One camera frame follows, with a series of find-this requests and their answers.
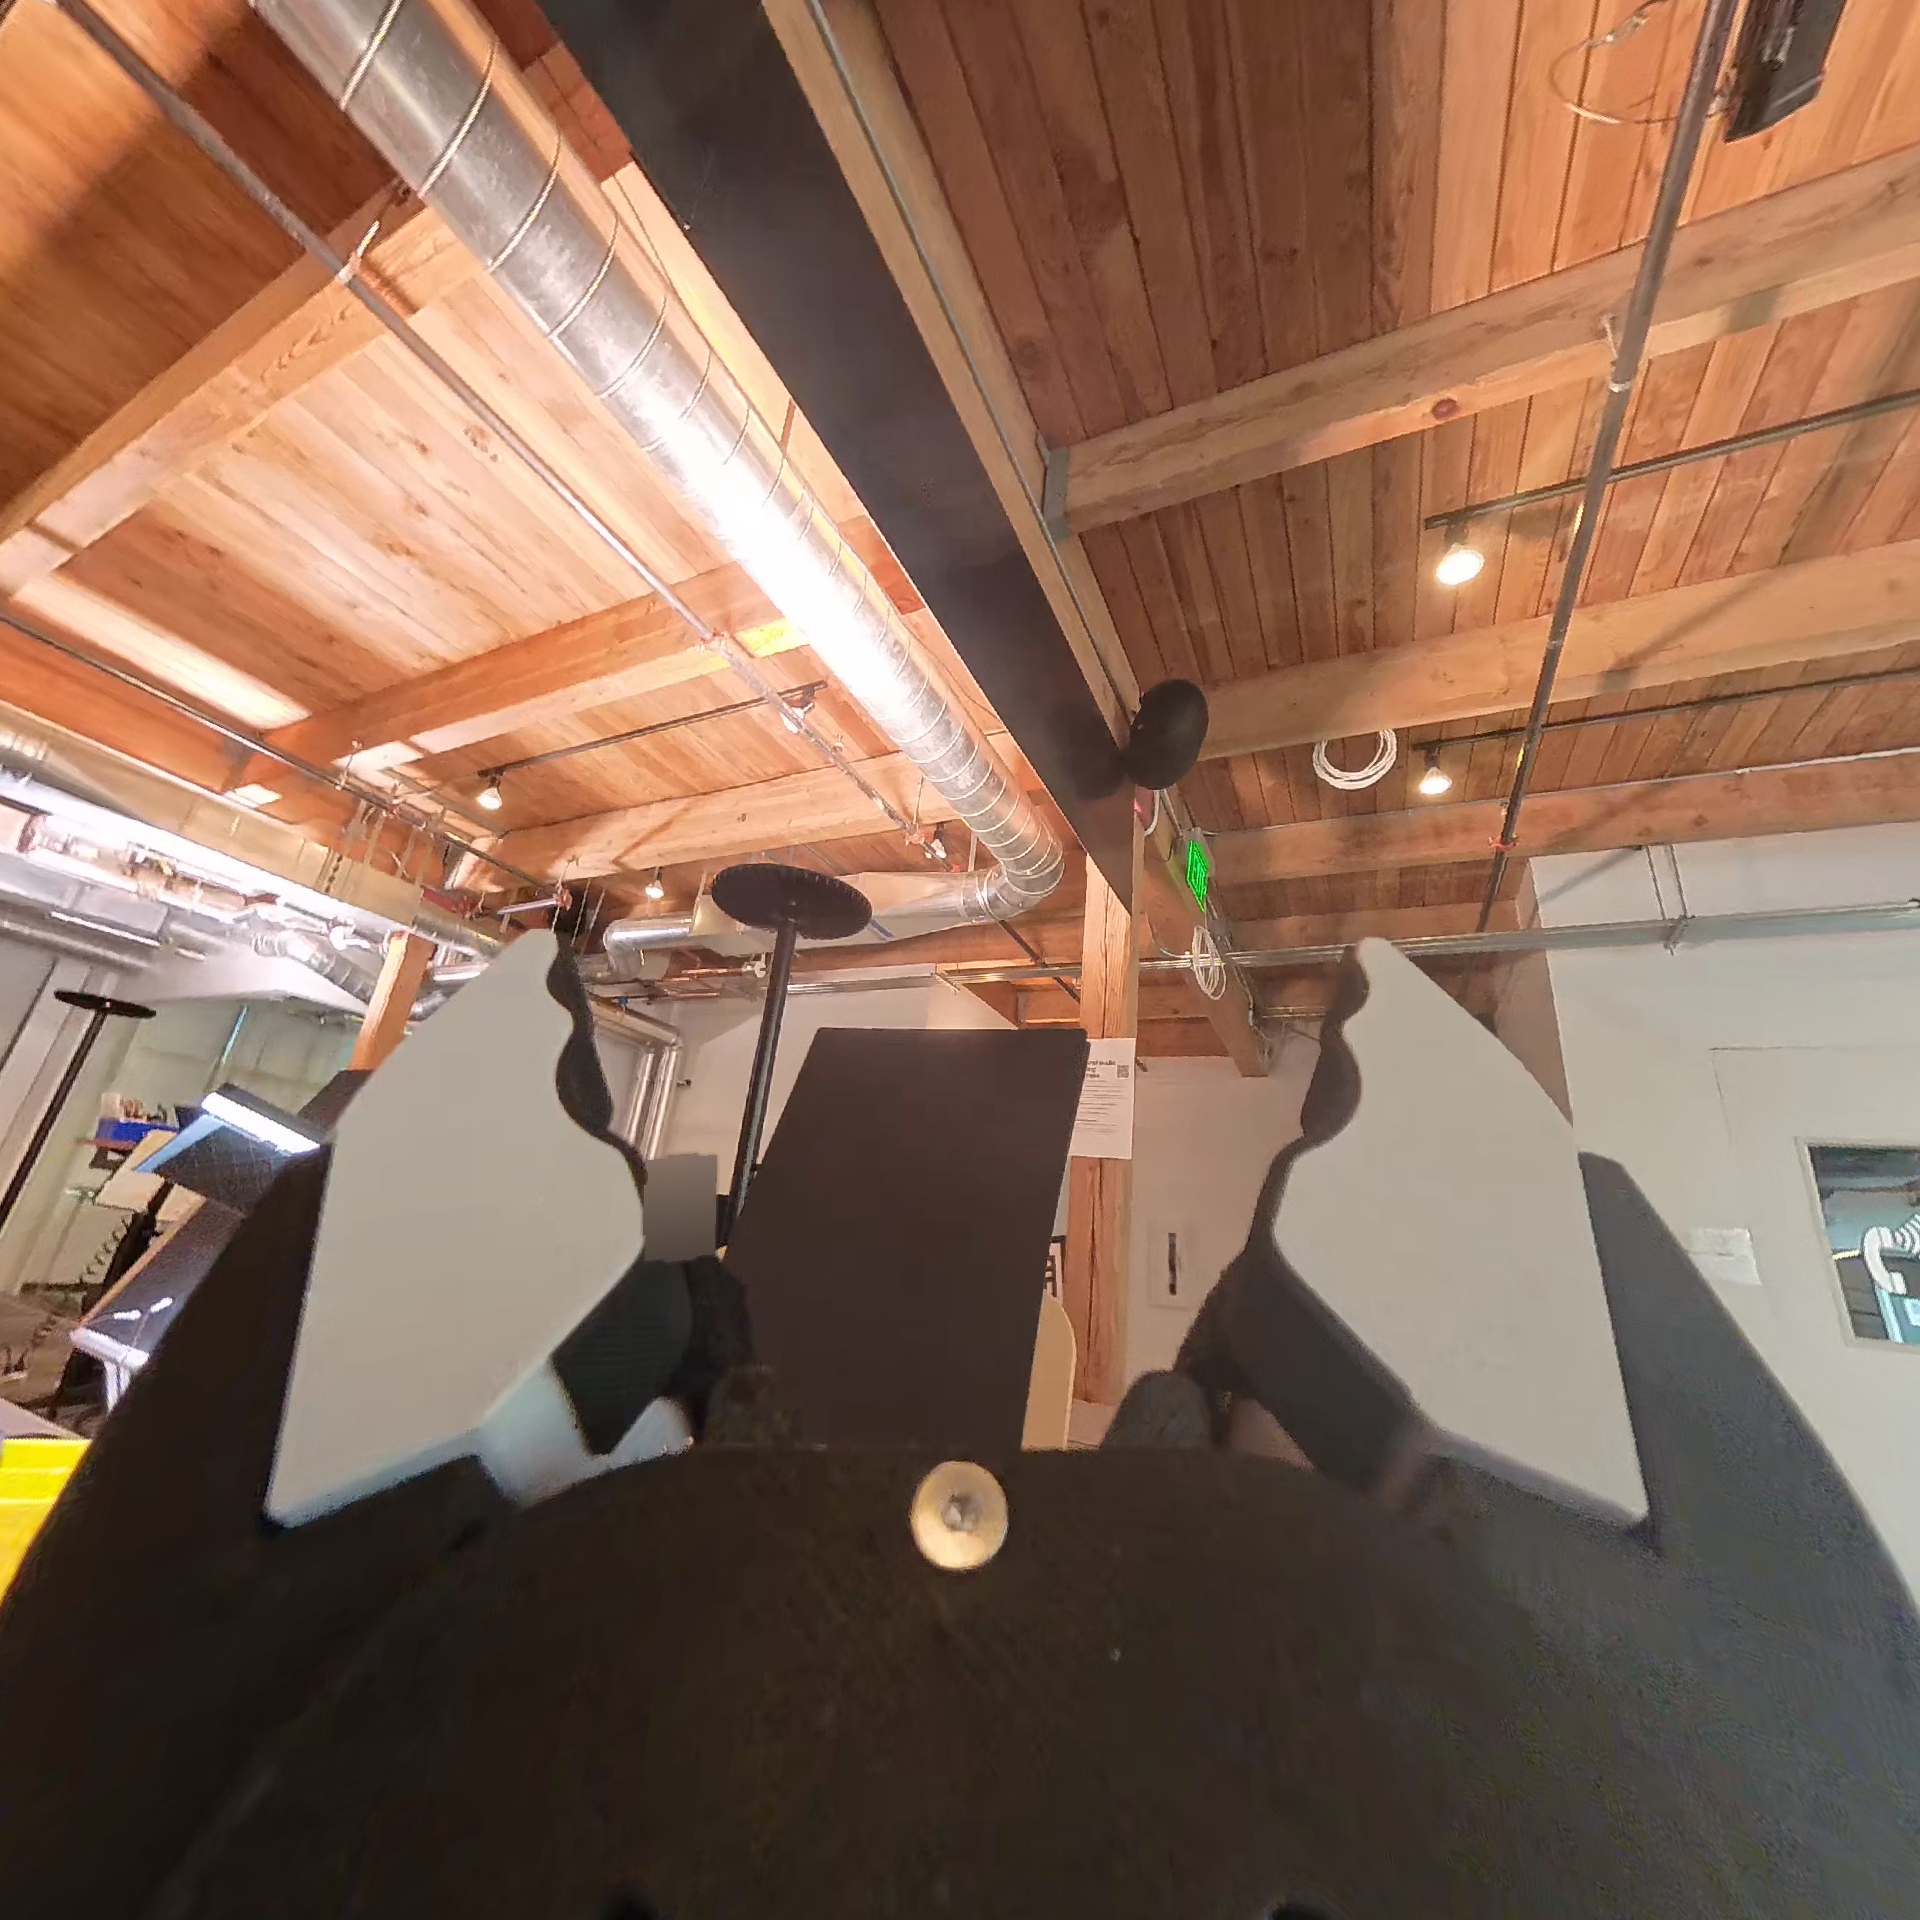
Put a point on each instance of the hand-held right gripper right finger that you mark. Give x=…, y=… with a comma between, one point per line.
x=1455, y=1213

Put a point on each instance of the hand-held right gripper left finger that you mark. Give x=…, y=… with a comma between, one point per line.
x=451, y=1200

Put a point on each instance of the studio light panel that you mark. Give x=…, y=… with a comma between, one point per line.
x=240, y=1140

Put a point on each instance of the paper notice on pillar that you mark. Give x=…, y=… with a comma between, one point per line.
x=1104, y=1095

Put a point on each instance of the green exit sign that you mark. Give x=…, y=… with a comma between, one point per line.
x=1195, y=869

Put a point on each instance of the silver ceiling ductwork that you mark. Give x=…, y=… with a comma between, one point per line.
x=149, y=884

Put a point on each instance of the tilted black board on stand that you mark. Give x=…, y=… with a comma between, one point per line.
x=902, y=1200

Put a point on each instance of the black floor lamp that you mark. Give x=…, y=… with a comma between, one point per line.
x=787, y=900

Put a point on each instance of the yellow plastic bin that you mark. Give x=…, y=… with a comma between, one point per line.
x=37, y=1500

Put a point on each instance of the black dome speaker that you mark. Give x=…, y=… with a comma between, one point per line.
x=1170, y=735

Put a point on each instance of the black ceiling device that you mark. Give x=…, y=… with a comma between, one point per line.
x=1786, y=67

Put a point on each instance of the white wall paper sheet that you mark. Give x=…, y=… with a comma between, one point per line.
x=1721, y=1256

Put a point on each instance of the framed wall picture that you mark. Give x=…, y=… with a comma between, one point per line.
x=1869, y=1244

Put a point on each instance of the round metal air duct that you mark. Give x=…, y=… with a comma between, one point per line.
x=599, y=300

